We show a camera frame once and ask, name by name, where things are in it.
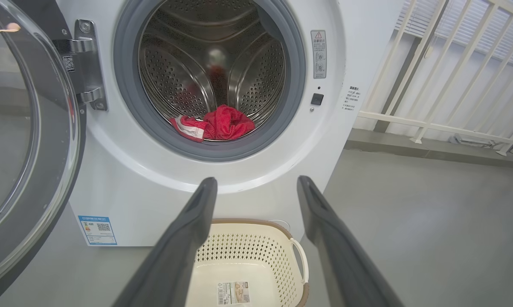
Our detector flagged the blue energy label sticker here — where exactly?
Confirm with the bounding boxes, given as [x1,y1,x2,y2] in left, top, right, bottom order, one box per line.
[78,215,117,246]

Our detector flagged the cream perforated laundry basket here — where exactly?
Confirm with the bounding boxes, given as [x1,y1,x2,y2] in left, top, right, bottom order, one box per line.
[184,219,310,307]

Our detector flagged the white window blinds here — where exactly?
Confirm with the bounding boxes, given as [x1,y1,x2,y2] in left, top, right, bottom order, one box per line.
[395,0,513,64]

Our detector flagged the red and white striped garment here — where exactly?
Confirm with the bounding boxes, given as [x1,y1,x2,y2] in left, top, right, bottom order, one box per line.
[170,104,256,142]

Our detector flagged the silver metal door hinge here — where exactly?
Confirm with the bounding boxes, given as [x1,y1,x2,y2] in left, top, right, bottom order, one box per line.
[53,19,108,111]

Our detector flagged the white product label sticker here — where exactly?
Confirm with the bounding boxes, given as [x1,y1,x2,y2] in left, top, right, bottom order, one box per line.
[216,281,251,306]

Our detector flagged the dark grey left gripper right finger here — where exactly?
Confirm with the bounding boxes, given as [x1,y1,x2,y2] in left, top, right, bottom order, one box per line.
[297,175,406,307]

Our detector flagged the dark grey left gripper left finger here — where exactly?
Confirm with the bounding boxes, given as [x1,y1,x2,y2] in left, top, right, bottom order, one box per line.
[111,177,218,307]

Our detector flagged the white front-load washing machine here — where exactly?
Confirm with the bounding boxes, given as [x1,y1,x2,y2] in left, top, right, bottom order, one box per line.
[54,0,406,248]

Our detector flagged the printed text notice sticker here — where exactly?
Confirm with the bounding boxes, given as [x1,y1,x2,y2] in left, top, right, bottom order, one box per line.
[342,85,361,111]

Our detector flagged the white metal railing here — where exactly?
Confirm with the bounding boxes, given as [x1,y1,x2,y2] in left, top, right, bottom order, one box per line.
[359,0,513,156]

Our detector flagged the grey warning sticker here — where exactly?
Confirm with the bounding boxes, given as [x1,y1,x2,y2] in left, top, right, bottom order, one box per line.
[311,30,327,79]

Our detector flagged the round glass washer door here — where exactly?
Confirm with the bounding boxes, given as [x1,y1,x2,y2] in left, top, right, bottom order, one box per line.
[0,0,86,305]

